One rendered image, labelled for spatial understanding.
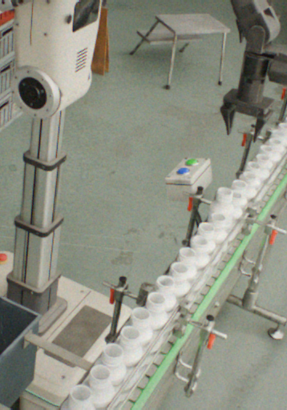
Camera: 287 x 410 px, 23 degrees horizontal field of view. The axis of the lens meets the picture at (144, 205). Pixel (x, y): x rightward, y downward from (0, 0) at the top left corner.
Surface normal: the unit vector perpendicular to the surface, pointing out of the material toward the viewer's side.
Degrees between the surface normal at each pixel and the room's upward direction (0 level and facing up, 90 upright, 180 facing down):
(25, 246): 90
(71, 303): 0
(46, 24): 90
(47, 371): 0
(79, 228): 0
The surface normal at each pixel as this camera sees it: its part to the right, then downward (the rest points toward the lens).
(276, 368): 0.15, -0.81
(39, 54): -0.46, 0.60
